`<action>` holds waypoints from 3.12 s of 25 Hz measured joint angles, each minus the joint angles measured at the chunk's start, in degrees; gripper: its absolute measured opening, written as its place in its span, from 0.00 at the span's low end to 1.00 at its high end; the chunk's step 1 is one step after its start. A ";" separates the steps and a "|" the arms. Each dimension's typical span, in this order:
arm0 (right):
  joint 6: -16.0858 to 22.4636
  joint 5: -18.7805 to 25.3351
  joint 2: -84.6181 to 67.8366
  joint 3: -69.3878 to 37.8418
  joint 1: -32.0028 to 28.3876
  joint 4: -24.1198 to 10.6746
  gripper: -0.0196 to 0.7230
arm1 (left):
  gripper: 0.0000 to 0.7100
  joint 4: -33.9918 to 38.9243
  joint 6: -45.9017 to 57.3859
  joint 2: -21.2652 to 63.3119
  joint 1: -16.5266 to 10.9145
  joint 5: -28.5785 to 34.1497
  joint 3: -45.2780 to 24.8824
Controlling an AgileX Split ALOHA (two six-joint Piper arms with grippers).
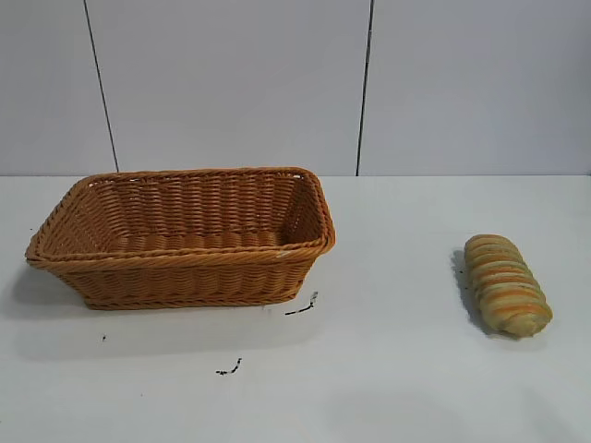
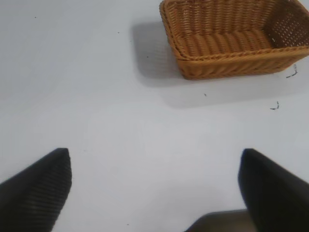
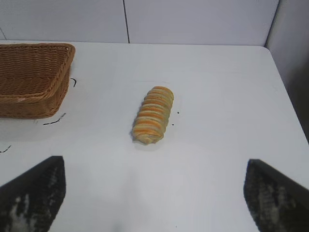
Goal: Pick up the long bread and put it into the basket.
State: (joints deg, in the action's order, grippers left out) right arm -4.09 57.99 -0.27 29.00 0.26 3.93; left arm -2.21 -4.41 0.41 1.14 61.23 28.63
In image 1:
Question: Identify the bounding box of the brown woven wicker basket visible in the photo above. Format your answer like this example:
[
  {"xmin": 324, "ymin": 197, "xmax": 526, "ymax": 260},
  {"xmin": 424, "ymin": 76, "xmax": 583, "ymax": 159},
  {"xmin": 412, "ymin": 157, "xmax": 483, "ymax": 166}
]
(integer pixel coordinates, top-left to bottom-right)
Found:
[{"xmin": 25, "ymin": 166, "xmax": 337, "ymax": 311}]

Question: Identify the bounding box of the long striped bread loaf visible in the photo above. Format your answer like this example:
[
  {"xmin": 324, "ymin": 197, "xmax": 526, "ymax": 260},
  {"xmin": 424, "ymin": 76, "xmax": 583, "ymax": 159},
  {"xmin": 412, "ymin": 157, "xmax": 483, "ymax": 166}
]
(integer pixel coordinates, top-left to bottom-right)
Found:
[{"xmin": 463, "ymin": 233, "xmax": 555, "ymax": 341}]

